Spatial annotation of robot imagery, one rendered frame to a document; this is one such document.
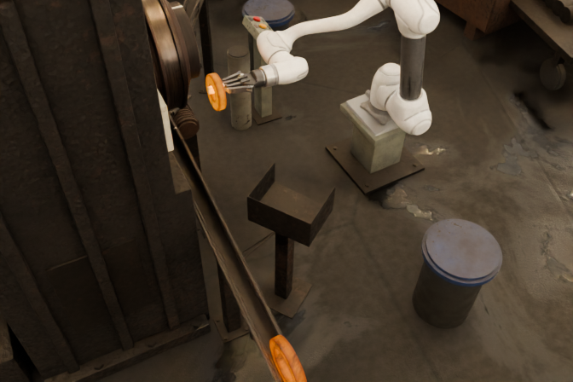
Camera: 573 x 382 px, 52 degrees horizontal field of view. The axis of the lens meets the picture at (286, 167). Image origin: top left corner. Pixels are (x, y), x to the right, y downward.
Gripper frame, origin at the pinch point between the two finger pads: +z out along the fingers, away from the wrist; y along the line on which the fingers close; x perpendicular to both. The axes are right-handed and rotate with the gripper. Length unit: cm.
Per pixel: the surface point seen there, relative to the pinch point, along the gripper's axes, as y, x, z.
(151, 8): -10, 47, 26
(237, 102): 58, -61, -35
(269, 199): -44, -24, -4
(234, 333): -61, -85, 17
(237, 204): 7, -84, -13
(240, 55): 58, -30, -37
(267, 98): 62, -67, -55
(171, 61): -22.5, 33.9, 23.9
